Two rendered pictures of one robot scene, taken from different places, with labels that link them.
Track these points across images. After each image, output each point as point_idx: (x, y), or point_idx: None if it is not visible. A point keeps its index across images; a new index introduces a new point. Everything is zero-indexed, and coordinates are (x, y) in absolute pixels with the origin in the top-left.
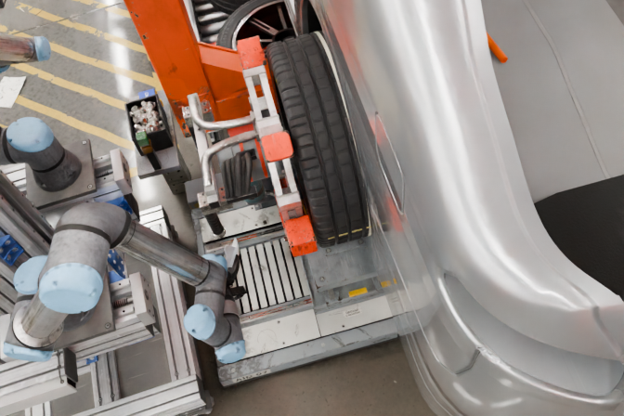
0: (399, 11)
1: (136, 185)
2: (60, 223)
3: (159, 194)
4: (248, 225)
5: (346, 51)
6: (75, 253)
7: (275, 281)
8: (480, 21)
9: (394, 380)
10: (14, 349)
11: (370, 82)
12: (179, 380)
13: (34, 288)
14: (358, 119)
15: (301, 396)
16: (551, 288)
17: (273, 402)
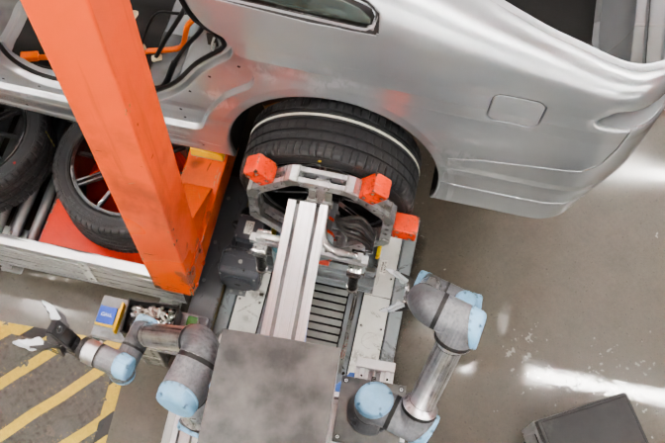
0: (491, 42)
1: (131, 399)
2: (433, 311)
3: (157, 381)
4: (255, 309)
5: (427, 89)
6: (464, 308)
7: (322, 312)
8: (525, 15)
9: (443, 269)
10: (432, 428)
11: (485, 85)
12: None
13: (391, 399)
14: (441, 117)
15: (422, 340)
16: (656, 77)
17: (417, 363)
